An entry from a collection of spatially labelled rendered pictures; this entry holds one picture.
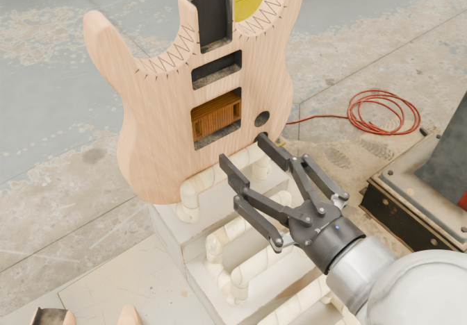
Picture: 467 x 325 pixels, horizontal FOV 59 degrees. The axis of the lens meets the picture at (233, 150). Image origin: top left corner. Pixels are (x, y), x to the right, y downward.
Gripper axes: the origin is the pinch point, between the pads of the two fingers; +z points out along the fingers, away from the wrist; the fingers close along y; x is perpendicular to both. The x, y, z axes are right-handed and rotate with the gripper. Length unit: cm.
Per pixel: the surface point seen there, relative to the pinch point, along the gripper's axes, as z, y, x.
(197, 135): 10.7, -3.4, -1.3
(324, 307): -17.1, 7.1, -36.5
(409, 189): 10, 101, -102
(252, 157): 7.0, 6.0, -10.2
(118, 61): 10.4, -13.4, 18.5
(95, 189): 118, -11, -130
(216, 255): -0.8, -8.2, -21.4
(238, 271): -7.3, -7.8, -17.4
